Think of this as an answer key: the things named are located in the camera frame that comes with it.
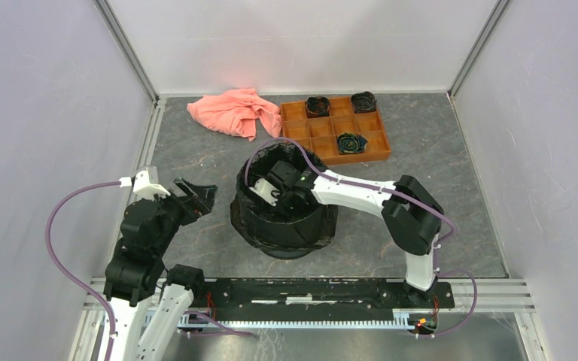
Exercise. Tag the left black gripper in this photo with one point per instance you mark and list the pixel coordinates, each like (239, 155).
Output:
(190, 204)

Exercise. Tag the black plastic trash bag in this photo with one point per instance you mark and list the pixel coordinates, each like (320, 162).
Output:
(291, 224)

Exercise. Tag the dark blue trash bin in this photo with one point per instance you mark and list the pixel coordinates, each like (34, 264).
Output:
(285, 254)

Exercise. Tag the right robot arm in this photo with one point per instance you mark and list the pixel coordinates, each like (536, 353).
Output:
(412, 216)

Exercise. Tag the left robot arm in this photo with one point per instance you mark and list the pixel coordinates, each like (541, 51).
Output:
(145, 299)

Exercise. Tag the pink cloth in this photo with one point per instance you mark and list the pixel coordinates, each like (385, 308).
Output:
(236, 113)

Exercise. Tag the orange compartment tray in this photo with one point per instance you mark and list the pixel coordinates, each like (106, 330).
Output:
(319, 134)

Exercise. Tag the rolled bag back middle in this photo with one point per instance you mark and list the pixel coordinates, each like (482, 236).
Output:
(317, 106)

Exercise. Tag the rolled bag front blue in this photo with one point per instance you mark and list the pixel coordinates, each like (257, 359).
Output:
(351, 143)

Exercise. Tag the rolled bag back right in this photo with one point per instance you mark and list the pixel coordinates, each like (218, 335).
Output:
(364, 102)

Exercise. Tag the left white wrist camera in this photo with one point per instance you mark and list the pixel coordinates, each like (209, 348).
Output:
(145, 184)

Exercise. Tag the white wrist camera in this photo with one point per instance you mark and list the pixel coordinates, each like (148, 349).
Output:
(145, 184)
(266, 191)

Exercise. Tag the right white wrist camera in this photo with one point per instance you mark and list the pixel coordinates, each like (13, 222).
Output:
(266, 191)

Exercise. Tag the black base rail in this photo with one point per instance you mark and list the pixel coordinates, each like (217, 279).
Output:
(316, 303)

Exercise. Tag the left aluminium corner post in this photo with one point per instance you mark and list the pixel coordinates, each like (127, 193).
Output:
(106, 11)

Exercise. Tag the aluminium corner post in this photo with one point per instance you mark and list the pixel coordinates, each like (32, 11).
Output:
(106, 11)
(497, 13)

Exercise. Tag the right aluminium corner post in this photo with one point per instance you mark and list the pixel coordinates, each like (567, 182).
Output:
(497, 13)

